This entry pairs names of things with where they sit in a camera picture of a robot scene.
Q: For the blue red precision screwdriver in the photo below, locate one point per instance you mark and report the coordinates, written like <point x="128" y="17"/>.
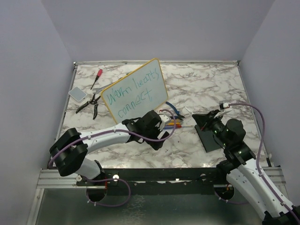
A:
<point x="177" y="127"/>

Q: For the small white square device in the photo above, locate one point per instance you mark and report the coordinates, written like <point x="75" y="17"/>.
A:
<point x="77" y="94"/>

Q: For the silver open-end wrench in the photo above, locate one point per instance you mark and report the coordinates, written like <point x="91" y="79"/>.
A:
<point x="98" y="90"/>

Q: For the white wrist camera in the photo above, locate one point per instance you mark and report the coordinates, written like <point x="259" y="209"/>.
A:
<point x="164" y="121"/>
<point x="224" y="108"/>

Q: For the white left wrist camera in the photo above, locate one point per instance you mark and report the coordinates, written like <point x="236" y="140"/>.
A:
<point x="164" y="121"/>

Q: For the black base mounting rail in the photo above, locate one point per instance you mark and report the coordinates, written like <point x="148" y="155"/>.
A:
<point x="162" y="181"/>

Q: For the yellow framed whiteboard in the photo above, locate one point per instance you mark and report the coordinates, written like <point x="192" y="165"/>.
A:
<point x="137" y="93"/>

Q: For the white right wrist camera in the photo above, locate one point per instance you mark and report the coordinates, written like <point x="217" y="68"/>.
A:
<point x="224" y="108"/>

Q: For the black rectangular eraser block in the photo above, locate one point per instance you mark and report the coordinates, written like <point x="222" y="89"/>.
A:
<point x="208" y="140"/>

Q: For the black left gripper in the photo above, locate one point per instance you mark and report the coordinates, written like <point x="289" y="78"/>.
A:
<point x="156" y="145"/>

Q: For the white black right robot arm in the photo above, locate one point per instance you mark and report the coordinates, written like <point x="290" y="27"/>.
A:
<point x="243" y="171"/>

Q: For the red handled screwdriver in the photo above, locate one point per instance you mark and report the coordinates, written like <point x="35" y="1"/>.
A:
<point x="99" y="73"/>

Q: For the blue handled cutting pliers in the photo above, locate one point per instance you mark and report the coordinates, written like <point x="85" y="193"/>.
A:
<point x="178" y="115"/>

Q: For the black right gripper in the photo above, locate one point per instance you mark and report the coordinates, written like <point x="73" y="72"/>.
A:
<point x="203" y="119"/>

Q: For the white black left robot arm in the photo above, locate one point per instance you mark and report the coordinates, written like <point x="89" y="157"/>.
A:
<point x="70" y="150"/>

